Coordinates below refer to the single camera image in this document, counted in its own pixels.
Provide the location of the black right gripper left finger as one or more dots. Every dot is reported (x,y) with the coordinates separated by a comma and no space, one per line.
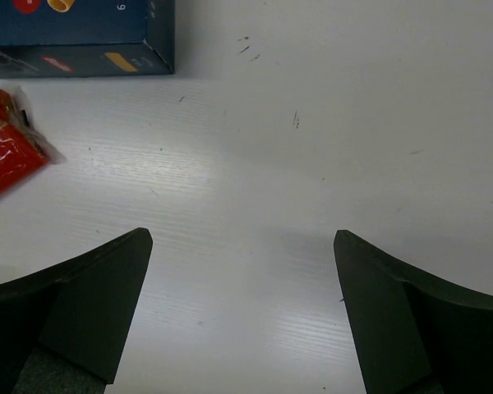
(63,329)

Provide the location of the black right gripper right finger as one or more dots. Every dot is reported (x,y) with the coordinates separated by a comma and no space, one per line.
(414,332)

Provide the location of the blue Barilla pasta box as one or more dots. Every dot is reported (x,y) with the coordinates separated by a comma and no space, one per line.
(86,38)

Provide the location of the red spaghetti pack on table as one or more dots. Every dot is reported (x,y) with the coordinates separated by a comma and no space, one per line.
(23,150)

